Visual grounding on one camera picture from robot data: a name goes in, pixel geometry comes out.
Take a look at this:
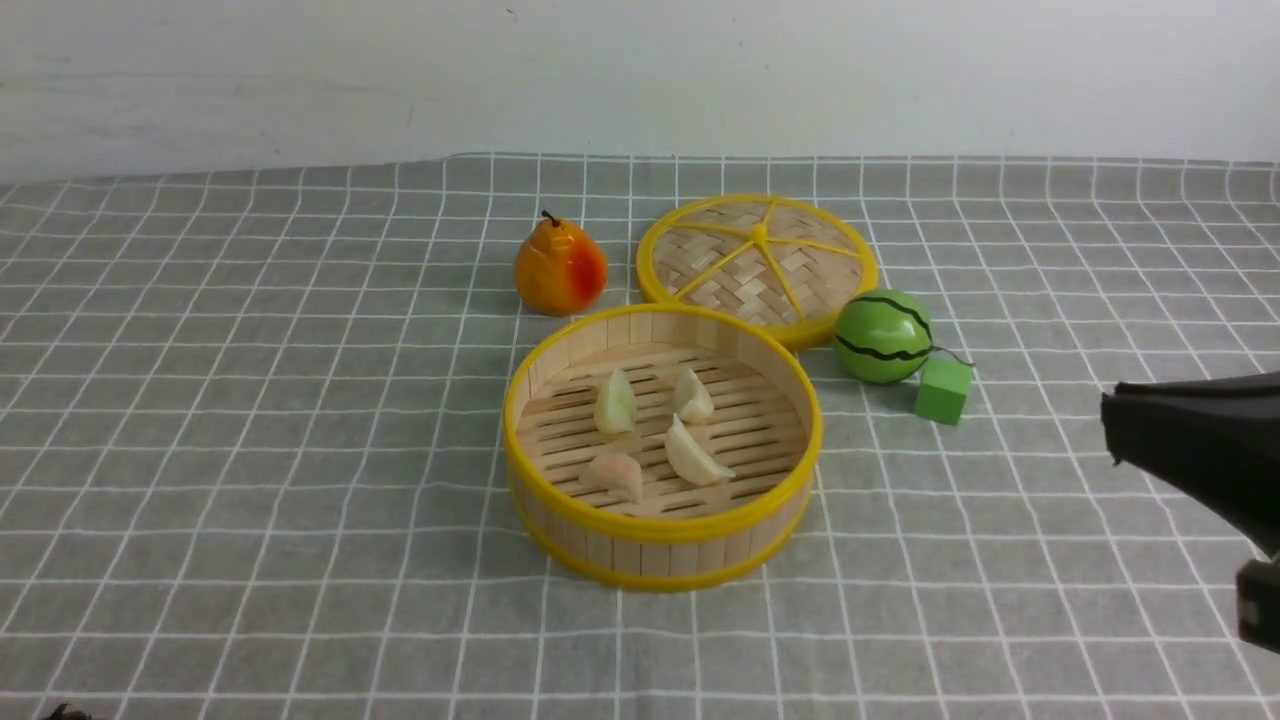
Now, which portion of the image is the pale green dumpling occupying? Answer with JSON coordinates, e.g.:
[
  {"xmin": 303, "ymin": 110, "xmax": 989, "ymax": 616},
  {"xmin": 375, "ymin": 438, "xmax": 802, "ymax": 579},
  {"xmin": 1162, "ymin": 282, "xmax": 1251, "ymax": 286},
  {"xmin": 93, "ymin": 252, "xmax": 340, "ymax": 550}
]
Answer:
[{"xmin": 593, "ymin": 368, "xmax": 637, "ymax": 436}]

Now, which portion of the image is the green cube block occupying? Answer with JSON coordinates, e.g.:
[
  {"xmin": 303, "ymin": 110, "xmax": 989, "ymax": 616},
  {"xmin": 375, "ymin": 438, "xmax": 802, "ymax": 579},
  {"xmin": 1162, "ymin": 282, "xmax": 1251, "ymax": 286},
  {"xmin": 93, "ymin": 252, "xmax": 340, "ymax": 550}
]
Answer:
[{"xmin": 913, "ymin": 356, "xmax": 975, "ymax": 427}]

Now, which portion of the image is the pink dumpling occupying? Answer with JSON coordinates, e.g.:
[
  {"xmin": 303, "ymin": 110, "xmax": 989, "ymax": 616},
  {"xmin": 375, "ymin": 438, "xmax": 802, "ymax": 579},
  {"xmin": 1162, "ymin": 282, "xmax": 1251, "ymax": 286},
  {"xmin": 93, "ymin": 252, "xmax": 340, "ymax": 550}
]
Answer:
[{"xmin": 579, "ymin": 451, "xmax": 644, "ymax": 503}]

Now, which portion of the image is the yellow-rimmed woven steamer lid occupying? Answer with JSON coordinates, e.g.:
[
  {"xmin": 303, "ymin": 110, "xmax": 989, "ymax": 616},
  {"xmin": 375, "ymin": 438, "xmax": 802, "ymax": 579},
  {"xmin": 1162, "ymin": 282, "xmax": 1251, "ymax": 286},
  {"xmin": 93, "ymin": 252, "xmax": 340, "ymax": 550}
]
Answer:
[{"xmin": 635, "ymin": 193, "xmax": 881, "ymax": 351}]

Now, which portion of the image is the green toy watermelon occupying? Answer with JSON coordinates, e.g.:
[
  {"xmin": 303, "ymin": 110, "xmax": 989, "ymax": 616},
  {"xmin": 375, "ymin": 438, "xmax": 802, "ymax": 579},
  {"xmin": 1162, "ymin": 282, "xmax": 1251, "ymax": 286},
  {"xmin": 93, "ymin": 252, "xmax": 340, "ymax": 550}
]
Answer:
[{"xmin": 832, "ymin": 288, "xmax": 934, "ymax": 386}]

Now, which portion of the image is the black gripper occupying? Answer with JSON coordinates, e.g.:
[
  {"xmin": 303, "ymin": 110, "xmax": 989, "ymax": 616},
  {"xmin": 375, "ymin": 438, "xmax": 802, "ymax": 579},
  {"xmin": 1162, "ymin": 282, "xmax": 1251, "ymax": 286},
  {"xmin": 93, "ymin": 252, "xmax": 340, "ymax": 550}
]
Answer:
[{"xmin": 1100, "ymin": 372, "xmax": 1279, "ymax": 653}]

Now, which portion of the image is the orange toy pear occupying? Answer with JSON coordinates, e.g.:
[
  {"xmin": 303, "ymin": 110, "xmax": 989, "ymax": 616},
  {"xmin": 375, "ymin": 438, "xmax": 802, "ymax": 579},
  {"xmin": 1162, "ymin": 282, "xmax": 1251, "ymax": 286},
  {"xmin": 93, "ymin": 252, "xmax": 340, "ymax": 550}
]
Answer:
[{"xmin": 513, "ymin": 210, "xmax": 609, "ymax": 316}]

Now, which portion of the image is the yellow-rimmed bamboo steamer tray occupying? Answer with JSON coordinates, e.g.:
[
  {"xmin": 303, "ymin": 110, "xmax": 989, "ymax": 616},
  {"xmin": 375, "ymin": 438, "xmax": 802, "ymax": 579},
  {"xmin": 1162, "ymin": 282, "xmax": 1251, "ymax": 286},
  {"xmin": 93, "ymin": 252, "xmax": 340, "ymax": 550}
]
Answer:
[{"xmin": 502, "ymin": 304, "xmax": 823, "ymax": 592}]

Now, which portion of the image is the white dumpling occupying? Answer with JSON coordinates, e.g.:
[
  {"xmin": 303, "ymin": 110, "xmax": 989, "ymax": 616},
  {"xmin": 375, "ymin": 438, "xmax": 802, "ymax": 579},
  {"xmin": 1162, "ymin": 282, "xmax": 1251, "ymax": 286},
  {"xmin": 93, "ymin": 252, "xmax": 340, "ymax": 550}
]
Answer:
[
  {"xmin": 673, "ymin": 366, "xmax": 716, "ymax": 425},
  {"xmin": 664, "ymin": 414, "xmax": 737, "ymax": 487}
]

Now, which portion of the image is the grey checkered tablecloth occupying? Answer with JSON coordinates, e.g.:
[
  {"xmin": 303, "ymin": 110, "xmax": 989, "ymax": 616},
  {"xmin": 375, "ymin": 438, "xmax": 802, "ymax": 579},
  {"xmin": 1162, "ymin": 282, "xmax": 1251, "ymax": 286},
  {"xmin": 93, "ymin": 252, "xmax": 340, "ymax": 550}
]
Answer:
[{"xmin": 1, "ymin": 155, "xmax": 1279, "ymax": 719}]

